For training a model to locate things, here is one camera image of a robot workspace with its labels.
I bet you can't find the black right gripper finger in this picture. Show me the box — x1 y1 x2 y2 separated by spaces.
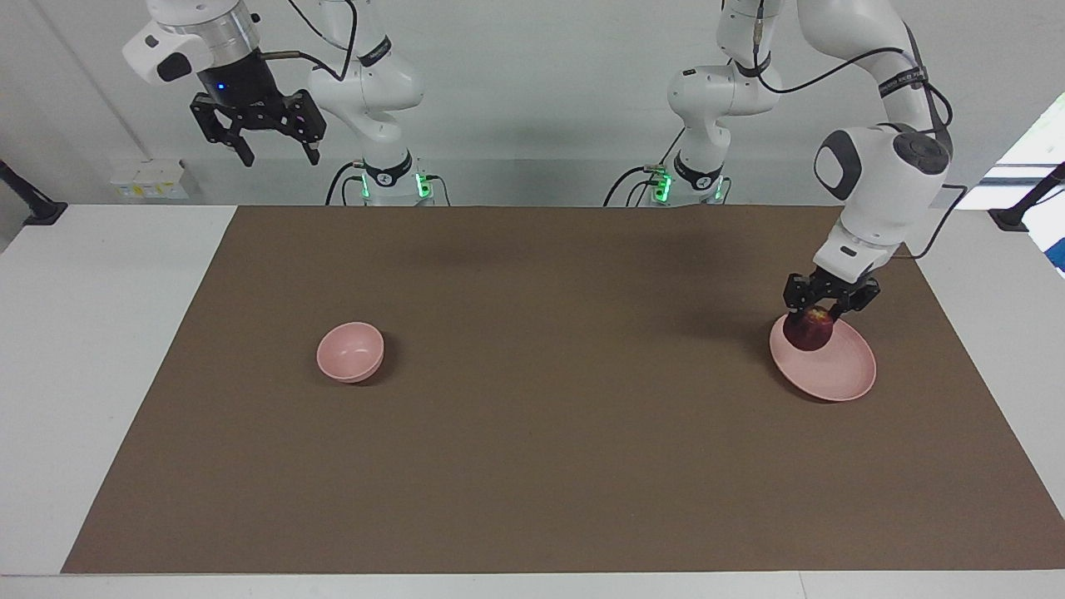
191 93 255 167
281 87 327 166

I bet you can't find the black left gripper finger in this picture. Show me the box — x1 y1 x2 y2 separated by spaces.
782 276 820 325
828 281 881 319

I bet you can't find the red apple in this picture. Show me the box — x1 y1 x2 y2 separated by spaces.
784 305 835 352

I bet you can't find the pink plate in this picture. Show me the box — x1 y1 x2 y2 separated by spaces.
769 311 877 403

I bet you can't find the pink bowl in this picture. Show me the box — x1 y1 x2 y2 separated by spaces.
316 321 385 384

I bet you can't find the black clamp stand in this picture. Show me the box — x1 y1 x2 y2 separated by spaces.
988 162 1065 232
0 158 67 227

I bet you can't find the brown table mat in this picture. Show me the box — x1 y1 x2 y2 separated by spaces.
61 205 1065 575

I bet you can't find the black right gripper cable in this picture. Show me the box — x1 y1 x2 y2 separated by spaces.
260 0 360 82

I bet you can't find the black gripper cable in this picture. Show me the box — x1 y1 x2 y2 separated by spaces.
260 0 360 82
749 0 970 261

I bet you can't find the black right arm base cable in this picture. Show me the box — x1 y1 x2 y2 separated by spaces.
324 162 363 206

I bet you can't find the black arm base cable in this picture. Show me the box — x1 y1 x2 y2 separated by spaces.
324 162 363 206
603 165 666 206

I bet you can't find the white wall socket box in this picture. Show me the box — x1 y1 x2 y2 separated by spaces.
111 160 191 200

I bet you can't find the black left arm base cable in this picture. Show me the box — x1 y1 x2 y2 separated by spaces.
603 165 666 206

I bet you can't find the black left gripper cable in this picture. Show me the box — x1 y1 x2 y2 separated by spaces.
749 0 970 261

